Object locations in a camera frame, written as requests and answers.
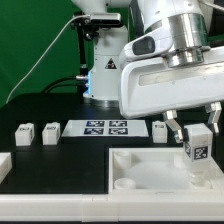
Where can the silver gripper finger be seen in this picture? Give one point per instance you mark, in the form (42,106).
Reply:
(214,111)
(170,120)

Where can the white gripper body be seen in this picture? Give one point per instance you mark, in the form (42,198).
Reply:
(150,87)

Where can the white square tabletop tray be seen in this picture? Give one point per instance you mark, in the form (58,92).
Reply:
(157,170)

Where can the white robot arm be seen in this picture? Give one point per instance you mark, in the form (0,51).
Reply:
(137,16)

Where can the white sheet with fiducial tags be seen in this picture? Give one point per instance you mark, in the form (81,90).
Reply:
(105,128)

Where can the white left fence piece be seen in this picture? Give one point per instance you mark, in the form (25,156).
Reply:
(5,165)

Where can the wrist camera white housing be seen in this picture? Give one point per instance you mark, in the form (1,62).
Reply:
(178,39)

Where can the black camera on stand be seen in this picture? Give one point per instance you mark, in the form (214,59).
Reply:
(83,40)

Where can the white front fence rail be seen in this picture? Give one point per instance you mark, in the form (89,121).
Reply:
(112,208)

